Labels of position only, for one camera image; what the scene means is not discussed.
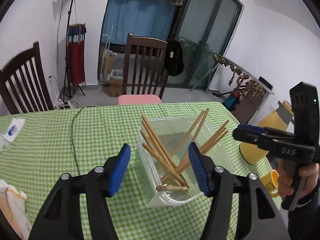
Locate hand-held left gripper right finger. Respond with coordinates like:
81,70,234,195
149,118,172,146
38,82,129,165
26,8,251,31
188,142,292,240

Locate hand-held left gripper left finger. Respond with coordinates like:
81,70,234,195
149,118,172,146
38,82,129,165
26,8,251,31
28,143,131,240

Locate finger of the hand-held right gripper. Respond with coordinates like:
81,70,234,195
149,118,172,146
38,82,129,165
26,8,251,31
236,123,295,139
232,129,278,153

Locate clear plastic container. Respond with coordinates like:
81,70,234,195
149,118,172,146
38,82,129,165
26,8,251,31
134,116,235,207

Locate bunch of wooden chopsticks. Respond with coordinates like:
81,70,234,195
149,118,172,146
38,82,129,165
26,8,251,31
140,108,230,192

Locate person's right forearm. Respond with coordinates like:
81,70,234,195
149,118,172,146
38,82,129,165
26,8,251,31
287,197,320,240

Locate person's right hand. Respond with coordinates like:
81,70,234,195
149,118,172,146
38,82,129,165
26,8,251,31
278,159,320,203

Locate yellow thermos jug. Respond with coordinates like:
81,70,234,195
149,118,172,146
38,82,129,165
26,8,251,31
239,100,295,165

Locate blue vacuum cleaner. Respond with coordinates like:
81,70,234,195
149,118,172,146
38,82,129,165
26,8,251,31
212,89,242,112

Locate yellow bear print mug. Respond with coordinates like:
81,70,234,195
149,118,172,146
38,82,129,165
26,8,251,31
260,169,282,198

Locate metal rack with dried goods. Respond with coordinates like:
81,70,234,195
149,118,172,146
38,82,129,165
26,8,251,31
212,51,275,100

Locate pink seat cushion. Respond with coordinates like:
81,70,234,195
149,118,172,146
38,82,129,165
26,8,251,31
117,94,162,105

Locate green checked tablecloth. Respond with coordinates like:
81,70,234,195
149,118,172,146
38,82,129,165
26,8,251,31
0,102,284,240

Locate cardboard box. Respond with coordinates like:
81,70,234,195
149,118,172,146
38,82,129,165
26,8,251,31
109,69,124,98

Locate sliding glass door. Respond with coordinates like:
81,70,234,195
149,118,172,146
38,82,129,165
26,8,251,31
99,0,244,90

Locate cream work gloves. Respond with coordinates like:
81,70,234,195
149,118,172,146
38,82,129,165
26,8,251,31
0,179,28,240

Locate white tissue packet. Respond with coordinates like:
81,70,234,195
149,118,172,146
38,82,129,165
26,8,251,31
0,117,25,152

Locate red hanging cloth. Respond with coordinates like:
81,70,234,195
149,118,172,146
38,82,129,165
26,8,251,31
66,22,87,87

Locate dark wooden chair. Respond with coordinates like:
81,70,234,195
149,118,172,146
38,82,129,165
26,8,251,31
122,33,173,103
0,41,54,117

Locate blue curtain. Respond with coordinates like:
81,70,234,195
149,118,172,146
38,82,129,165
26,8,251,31
101,0,177,47

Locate black cable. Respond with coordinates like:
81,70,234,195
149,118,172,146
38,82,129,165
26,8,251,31
71,106,87,178

